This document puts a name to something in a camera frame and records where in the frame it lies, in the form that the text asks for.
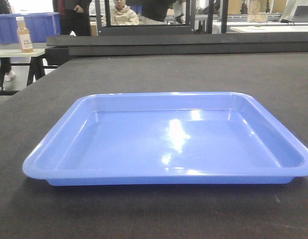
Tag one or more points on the blue plastic tray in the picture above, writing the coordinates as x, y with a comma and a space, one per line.
167, 138

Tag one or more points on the seated person beige hoodie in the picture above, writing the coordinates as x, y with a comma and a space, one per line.
122, 14

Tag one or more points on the white side table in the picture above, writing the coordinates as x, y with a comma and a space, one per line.
36, 68

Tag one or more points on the standing person dark clothes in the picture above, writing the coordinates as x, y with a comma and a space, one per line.
73, 16

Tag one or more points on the blue storage crate background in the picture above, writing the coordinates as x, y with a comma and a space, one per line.
40, 25

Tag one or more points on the orange juice bottle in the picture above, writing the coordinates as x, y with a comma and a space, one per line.
23, 35

